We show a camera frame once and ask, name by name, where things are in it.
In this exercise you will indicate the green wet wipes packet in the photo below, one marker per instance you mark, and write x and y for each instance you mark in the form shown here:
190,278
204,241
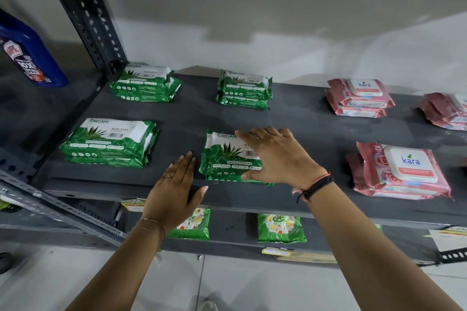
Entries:
146,90
222,157
105,139
109,162
144,74
240,103
244,84
233,179

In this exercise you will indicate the blue plastic bottle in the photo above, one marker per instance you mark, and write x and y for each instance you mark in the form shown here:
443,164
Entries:
29,55

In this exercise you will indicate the grey slotted metal upright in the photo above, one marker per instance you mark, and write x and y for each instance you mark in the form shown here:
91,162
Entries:
84,12

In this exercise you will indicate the brown cardboard strip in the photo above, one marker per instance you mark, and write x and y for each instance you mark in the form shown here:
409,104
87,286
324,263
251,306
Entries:
310,258

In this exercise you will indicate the black wristband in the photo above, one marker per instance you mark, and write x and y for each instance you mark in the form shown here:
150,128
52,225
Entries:
319,187

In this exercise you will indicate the dark grey shelf board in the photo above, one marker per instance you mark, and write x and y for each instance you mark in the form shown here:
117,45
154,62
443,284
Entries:
299,128
40,103
233,238

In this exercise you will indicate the person's left little finger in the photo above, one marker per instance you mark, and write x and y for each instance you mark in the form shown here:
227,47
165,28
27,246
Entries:
160,185

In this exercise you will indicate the person's right thumb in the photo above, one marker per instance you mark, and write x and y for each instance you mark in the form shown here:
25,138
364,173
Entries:
251,175

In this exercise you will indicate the green floral packet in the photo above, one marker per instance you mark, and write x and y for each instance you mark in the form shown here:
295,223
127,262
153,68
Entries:
281,228
195,225

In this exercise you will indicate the white paper sheet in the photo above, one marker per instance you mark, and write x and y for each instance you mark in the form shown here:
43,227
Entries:
450,241

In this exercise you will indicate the person's right hand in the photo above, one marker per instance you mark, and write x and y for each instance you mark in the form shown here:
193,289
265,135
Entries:
284,161

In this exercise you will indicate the person's right middle finger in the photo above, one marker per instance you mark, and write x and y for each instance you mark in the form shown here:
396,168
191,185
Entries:
264,134

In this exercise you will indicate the pink wet wipes packet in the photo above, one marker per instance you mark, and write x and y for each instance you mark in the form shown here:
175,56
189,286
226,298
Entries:
365,90
359,113
359,179
450,125
359,104
448,105
405,168

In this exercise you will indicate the person's left thumb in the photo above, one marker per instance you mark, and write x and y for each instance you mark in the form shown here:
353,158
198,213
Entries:
199,196

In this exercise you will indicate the person's right little finger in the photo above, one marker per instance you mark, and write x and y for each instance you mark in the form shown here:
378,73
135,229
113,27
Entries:
291,135

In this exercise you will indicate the person's right forearm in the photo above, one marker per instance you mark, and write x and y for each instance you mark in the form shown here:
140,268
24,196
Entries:
365,248

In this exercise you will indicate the person's left hand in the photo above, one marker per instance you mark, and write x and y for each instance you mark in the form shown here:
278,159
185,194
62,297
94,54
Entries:
171,201

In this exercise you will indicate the person's left middle finger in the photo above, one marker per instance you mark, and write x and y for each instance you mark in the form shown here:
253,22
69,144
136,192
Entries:
181,171

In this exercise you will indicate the person's left forearm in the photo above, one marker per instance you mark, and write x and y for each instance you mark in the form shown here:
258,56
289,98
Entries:
120,267

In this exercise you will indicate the grey slotted metal bracket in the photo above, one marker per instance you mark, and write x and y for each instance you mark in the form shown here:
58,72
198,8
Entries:
454,256

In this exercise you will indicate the grey slotted metal beam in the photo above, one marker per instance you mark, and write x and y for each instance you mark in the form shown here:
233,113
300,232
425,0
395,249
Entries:
62,208

